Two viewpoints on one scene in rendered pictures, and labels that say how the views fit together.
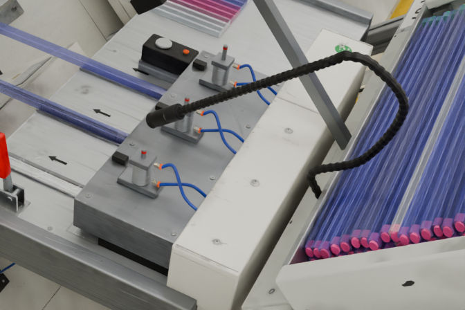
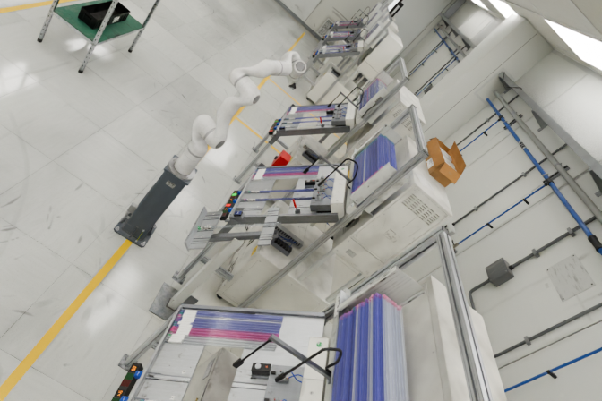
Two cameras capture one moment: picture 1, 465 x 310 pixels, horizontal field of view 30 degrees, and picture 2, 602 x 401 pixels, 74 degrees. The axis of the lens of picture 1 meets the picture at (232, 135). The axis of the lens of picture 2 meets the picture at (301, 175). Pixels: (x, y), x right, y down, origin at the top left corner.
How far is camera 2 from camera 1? 1.63 m
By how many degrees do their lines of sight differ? 14
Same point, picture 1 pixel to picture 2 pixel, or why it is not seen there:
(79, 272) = (315, 217)
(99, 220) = (315, 207)
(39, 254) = (307, 217)
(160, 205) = (324, 200)
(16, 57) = not seen: hidden behind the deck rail
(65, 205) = (306, 209)
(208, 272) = (338, 205)
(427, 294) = (371, 186)
